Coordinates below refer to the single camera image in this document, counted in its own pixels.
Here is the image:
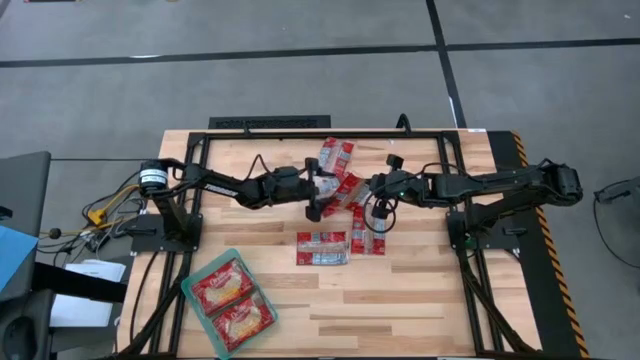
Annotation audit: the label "black chair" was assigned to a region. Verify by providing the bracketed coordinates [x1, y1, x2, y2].
[0, 289, 56, 360]

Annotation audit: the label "white paper sheet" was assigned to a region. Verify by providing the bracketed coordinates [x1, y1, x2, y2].
[49, 258, 127, 329]

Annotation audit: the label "black mat yellow hazard stripes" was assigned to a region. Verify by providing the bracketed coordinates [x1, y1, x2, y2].
[487, 130, 591, 360]

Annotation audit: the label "black metal rig frame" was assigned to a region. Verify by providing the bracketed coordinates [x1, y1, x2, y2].
[119, 127, 539, 359]

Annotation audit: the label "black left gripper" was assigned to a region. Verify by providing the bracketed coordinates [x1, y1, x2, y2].
[279, 157, 325, 224]

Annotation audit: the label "grey device with cable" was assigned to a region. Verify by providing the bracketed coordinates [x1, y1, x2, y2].
[592, 174, 640, 271]

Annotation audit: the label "yellow cable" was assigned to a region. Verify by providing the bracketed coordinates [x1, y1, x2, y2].
[87, 183, 142, 226]

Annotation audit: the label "black floor vent grate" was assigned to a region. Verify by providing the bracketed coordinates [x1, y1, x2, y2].
[208, 114, 332, 130]

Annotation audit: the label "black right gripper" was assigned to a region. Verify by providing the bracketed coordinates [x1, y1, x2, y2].
[370, 153, 432, 221]

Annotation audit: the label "black strap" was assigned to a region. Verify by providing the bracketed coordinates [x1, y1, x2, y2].
[30, 262, 129, 304]

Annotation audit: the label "black cable bundle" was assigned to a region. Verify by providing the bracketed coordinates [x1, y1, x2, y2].
[79, 169, 151, 251]

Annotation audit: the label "dark grey panel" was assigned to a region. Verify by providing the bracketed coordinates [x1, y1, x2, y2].
[0, 151, 52, 301]

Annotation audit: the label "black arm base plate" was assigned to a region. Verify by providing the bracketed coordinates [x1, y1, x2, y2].
[130, 213, 204, 253]
[446, 209, 521, 251]

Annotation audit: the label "black cable loop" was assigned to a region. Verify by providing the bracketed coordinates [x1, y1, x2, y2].
[363, 192, 399, 235]

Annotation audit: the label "blue paper sheet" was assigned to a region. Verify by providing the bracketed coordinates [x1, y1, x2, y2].
[0, 224, 40, 294]

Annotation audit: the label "teal plastic basket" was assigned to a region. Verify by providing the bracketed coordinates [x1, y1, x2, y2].
[180, 248, 279, 360]

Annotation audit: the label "red popcorn bag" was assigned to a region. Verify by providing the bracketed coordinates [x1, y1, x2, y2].
[318, 137, 355, 176]
[191, 258, 256, 317]
[295, 230, 350, 267]
[212, 292, 278, 353]
[322, 172, 374, 219]
[349, 203, 387, 257]
[313, 174, 344, 207]

